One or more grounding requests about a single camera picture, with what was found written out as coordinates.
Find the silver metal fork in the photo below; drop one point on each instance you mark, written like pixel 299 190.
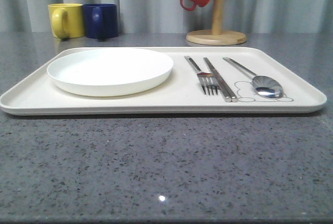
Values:
pixel 205 79

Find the white round plate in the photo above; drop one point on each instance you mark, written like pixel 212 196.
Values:
pixel 109 72

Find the silver metal spoon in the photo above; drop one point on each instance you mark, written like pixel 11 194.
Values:
pixel 264 86

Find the beige rabbit serving tray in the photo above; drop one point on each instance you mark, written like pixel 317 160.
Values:
pixel 181 93

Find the wooden mug tree stand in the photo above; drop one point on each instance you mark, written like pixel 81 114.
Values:
pixel 216 36

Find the grey pleated curtain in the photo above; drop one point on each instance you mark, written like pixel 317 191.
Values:
pixel 167 16

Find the dark blue ceramic mug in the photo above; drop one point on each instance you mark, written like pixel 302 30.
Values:
pixel 100 20

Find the yellow ceramic mug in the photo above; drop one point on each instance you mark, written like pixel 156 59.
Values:
pixel 66 20

